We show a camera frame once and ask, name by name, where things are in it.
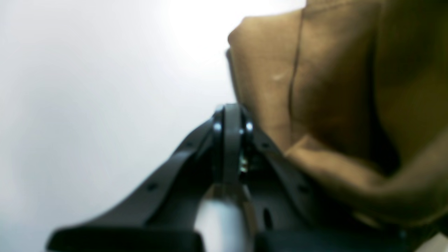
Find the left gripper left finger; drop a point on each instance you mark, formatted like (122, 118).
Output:
(159, 216)

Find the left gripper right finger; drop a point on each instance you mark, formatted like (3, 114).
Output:
(292, 212)

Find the brown t-shirt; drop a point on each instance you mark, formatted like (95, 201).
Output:
(354, 92)

